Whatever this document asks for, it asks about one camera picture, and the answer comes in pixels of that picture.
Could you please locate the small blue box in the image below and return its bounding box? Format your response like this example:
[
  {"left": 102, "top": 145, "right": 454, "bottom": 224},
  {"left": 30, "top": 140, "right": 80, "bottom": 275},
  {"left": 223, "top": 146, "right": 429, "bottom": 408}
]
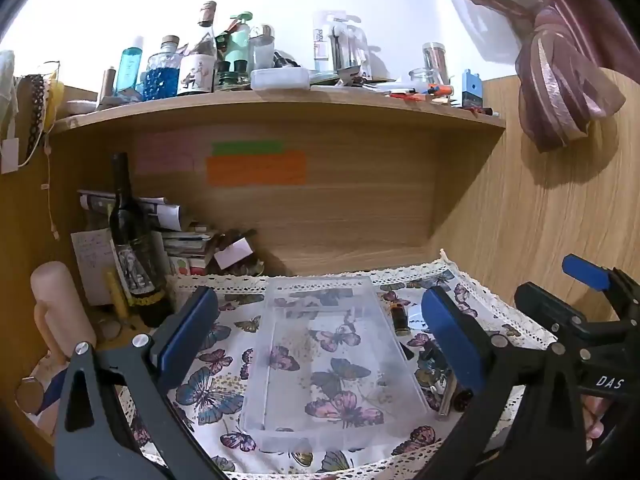
[{"left": 461, "top": 69, "right": 483, "bottom": 108}]

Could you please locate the pile of small vials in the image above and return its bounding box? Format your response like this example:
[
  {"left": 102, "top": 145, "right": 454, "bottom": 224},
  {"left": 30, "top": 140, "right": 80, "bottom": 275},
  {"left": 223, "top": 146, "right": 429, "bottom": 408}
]
[{"left": 215, "top": 229, "right": 266, "bottom": 277}]

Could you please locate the bottle of blue beads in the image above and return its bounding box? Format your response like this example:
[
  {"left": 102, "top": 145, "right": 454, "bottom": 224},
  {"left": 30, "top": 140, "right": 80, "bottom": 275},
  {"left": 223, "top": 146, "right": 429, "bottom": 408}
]
[{"left": 142, "top": 35, "right": 182, "bottom": 102}]

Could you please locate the orange sticky note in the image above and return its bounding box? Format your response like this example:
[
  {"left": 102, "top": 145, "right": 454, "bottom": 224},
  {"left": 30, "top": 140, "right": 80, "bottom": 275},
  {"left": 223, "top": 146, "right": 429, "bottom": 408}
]
[{"left": 206, "top": 151, "right": 307, "bottom": 187}]

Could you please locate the stack of books and papers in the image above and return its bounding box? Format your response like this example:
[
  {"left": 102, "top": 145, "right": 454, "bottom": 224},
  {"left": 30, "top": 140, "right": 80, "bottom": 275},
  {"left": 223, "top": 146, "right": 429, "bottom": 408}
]
[{"left": 77, "top": 189, "right": 221, "bottom": 277}]

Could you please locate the stationery clutter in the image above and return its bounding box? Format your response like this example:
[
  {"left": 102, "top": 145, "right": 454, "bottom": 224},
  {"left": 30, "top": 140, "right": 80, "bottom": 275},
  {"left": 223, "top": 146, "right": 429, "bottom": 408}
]
[{"left": 370, "top": 77, "right": 496, "bottom": 117}]

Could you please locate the silver metal piece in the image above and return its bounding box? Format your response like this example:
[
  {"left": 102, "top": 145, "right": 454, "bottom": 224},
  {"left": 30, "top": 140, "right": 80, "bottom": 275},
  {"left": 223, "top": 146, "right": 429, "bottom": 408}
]
[{"left": 436, "top": 375, "right": 458, "bottom": 418}]

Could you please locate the clear glass bottle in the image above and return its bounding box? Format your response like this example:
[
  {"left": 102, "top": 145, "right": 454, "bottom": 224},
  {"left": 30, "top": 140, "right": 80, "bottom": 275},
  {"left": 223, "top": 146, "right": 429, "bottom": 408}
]
[{"left": 249, "top": 24, "right": 276, "bottom": 71}]

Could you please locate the white handwritten paper note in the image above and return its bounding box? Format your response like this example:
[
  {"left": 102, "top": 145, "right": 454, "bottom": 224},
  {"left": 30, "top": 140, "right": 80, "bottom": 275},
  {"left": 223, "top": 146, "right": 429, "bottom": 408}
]
[{"left": 70, "top": 228, "right": 118, "bottom": 307}]

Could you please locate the pink sticky note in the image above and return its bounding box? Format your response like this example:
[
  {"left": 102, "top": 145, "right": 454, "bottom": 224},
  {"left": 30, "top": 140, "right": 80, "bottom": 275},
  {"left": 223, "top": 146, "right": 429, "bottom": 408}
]
[{"left": 134, "top": 130, "right": 208, "bottom": 173}]

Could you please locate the beige beaded cord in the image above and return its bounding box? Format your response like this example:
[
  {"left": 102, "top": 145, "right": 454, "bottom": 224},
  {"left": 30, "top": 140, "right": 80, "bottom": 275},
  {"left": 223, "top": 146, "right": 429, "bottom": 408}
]
[{"left": 42, "top": 130, "right": 61, "bottom": 241}]

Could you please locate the black lace ribbon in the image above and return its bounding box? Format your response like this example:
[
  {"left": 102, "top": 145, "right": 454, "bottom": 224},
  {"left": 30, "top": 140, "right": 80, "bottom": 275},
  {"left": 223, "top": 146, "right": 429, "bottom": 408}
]
[{"left": 27, "top": 74, "right": 48, "bottom": 156}]

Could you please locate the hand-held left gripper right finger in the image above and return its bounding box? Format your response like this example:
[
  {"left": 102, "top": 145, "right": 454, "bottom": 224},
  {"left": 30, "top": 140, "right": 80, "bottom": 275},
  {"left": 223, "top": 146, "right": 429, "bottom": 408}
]
[{"left": 421, "top": 286, "right": 588, "bottom": 480}]

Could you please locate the wooden shelf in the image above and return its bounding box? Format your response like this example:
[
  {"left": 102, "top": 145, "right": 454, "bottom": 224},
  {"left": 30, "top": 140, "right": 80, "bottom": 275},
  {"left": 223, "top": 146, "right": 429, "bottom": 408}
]
[{"left": 50, "top": 85, "right": 507, "bottom": 261}]

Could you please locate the green sticky note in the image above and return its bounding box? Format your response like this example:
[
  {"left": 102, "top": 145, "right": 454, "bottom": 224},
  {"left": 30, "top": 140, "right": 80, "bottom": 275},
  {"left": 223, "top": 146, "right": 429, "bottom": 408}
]
[{"left": 212, "top": 140, "right": 285, "bottom": 156}]

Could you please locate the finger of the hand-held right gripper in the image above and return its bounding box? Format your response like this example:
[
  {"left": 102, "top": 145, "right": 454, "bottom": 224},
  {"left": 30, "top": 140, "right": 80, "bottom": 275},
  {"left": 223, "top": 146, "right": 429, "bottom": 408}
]
[
  {"left": 561, "top": 254, "right": 640, "bottom": 312},
  {"left": 515, "top": 282, "right": 607, "bottom": 339}
]

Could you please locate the butterfly printed lace cloth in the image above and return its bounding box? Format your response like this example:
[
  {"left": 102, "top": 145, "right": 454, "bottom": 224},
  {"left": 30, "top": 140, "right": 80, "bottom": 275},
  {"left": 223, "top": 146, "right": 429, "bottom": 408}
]
[{"left": 120, "top": 250, "right": 558, "bottom": 480}]

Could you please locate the corked clear labelled bottle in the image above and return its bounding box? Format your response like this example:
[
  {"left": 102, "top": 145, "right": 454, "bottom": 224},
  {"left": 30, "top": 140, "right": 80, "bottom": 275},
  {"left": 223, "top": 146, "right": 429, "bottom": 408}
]
[{"left": 177, "top": 1, "right": 218, "bottom": 97}]

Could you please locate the pale pink cylinder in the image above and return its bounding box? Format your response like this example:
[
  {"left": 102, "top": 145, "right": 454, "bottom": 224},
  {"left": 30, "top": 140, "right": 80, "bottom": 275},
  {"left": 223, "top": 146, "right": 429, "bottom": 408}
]
[{"left": 30, "top": 261, "right": 98, "bottom": 366}]

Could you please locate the dark wine bottle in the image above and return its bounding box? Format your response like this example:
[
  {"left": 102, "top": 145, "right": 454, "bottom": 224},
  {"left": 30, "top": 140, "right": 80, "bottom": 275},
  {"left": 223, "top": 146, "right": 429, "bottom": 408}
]
[{"left": 109, "top": 152, "right": 173, "bottom": 328}]

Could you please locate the clear plastic bin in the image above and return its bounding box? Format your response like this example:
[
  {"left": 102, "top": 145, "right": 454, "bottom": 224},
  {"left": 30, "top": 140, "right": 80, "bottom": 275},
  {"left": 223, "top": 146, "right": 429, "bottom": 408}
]
[{"left": 239, "top": 275, "right": 431, "bottom": 453}]

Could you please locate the person's right hand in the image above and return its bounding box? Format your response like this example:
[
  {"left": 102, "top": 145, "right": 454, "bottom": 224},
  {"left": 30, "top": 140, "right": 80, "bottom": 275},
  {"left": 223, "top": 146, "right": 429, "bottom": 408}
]
[{"left": 582, "top": 395, "right": 608, "bottom": 453}]

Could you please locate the round gold-rimmed mirror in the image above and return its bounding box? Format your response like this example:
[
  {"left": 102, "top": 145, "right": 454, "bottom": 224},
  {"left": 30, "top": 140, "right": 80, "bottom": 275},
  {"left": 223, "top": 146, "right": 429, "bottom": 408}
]
[{"left": 15, "top": 376, "right": 45, "bottom": 415}]

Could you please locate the pink curtain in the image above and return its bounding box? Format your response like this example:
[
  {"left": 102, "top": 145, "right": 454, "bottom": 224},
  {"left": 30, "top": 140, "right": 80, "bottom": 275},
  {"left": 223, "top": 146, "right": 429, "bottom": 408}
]
[{"left": 430, "top": 0, "right": 640, "bottom": 153}]

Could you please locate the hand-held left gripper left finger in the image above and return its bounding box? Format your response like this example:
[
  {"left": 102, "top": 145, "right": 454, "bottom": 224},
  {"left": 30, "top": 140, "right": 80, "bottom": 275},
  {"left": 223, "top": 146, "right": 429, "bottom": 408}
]
[{"left": 54, "top": 286, "right": 221, "bottom": 480}]

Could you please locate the tall blue liquid bottle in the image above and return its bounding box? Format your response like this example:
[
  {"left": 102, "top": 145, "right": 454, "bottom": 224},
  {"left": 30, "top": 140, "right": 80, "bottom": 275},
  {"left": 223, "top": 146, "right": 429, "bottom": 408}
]
[{"left": 114, "top": 36, "right": 146, "bottom": 96}]

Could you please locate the dark bottle with orange cap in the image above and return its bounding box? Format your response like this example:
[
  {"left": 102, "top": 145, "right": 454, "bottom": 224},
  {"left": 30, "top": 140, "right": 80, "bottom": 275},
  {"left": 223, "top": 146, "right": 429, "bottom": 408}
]
[{"left": 391, "top": 302, "right": 410, "bottom": 337}]

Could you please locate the yellow gold stick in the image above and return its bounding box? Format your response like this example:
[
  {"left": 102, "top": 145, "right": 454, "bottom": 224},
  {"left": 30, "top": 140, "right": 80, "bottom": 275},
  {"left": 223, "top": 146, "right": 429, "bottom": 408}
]
[{"left": 104, "top": 270, "right": 130, "bottom": 321}]

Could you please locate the white plastic box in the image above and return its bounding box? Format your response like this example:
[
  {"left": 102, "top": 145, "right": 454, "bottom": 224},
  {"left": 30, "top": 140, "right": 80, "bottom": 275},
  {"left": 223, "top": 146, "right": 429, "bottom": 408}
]
[{"left": 250, "top": 67, "right": 311, "bottom": 92}]

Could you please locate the clear blister package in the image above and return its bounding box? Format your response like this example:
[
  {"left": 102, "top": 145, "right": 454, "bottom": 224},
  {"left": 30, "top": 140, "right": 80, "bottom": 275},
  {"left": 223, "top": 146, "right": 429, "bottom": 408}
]
[{"left": 312, "top": 10, "right": 371, "bottom": 75}]

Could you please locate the brown slim bottle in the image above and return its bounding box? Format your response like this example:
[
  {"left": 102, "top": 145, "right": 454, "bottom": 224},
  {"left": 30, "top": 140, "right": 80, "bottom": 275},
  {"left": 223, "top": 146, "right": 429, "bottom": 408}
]
[{"left": 100, "top": 66, "right": 117, "bottom": 106}]

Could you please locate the mint green pump bottle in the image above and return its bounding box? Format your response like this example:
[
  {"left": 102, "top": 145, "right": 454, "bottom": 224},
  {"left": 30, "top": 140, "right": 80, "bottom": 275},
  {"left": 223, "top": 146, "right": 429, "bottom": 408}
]
[{"left": 216, "top": 10, "right": 253, "bottom": 73}]

